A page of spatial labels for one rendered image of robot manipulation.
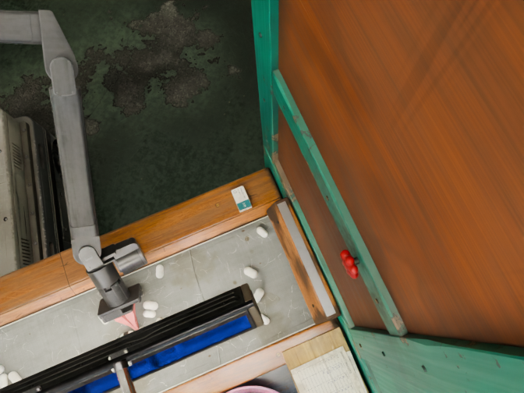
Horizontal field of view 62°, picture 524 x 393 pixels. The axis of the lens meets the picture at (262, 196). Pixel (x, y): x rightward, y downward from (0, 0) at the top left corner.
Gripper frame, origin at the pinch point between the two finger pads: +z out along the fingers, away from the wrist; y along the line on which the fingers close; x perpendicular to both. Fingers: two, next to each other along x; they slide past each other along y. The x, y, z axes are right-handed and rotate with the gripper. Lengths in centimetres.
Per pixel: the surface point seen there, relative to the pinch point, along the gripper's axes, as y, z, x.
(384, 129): 47, -48, -57
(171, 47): 37, -47, 140
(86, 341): -13.1, 0.0, 2.4
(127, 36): 19, -58, 150
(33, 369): -27.1, 0.8, 1.8
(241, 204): 35.5, -15.0, 9.2
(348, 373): 43, 21, -21
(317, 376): 36.1, 19.3, -19.7
